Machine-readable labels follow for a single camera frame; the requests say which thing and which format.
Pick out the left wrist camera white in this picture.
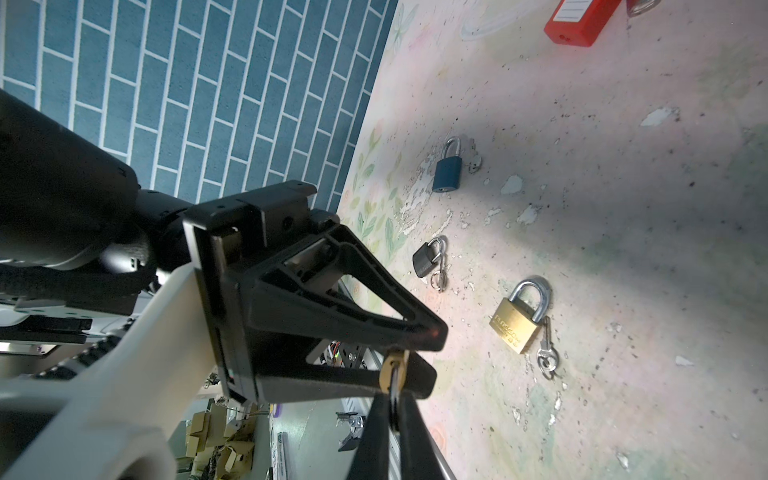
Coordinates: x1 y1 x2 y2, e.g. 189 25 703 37
1 265 215 479

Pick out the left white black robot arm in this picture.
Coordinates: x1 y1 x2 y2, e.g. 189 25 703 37
1 93 448 403

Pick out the silver red-lock key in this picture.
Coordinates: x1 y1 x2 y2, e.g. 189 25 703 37
626 0 661 18

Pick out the blue padlock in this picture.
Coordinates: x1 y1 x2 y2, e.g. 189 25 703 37
432 136 462 193

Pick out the small black padlock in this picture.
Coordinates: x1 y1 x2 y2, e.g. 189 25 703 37
412 237 445 278

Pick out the small brass padlock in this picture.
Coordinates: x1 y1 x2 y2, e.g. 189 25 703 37
379 350 410 396

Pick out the black lock key ring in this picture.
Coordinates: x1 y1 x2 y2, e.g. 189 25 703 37
430 235 450 293

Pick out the large brass lock key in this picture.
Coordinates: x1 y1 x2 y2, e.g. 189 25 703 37
536 317 560 380

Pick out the large brass padlock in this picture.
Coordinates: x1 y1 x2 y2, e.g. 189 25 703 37
489 276 552 354

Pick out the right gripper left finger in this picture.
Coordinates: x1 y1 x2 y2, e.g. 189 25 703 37
346 393 390 480

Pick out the red padlock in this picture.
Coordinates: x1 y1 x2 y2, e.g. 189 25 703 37
544 0 620 47

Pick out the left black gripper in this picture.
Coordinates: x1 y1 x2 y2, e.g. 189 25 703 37
183 181 448 404

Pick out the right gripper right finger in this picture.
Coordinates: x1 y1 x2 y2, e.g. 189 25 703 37
398 391 444 480

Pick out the silver blue-lock key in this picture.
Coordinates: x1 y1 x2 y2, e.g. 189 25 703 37
464 139 483 174

